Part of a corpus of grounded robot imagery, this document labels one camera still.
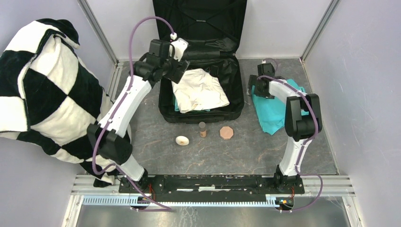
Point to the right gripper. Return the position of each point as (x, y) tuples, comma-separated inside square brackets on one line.
[(254, 80)]

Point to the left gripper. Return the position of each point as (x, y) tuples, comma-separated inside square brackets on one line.
[(175, 75)]

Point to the white shirt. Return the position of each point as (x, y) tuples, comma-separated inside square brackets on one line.
[(199, 82)]

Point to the teal shorts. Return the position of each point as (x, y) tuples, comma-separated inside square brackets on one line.
[(270, 112)]

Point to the light aqua shirt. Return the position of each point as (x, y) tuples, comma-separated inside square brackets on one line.
[(176, 107)]

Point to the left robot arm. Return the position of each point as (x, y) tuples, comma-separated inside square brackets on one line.
[(110, 149)]

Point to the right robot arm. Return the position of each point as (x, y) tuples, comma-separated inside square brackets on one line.
[(303, 121)]

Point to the black open suitcase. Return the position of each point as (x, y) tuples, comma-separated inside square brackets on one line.
[(213, 30)]

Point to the pink octagonal compact box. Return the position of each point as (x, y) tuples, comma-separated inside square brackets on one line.
[(226, 133)]

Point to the brown grey cylindrical bottle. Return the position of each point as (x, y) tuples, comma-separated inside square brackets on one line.
[(203, 131)]

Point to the small white round jar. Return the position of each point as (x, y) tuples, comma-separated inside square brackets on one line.
[(182, 140)]

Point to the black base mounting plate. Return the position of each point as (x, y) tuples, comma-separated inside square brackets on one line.
[(219, 188)]

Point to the black white checkered blanket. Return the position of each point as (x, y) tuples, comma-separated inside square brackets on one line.
[(48, 97)]

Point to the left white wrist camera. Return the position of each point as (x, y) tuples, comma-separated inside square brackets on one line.
[(177, 47)]

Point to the aluminium frame rail base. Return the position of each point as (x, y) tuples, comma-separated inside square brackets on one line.
[(122, 194)]

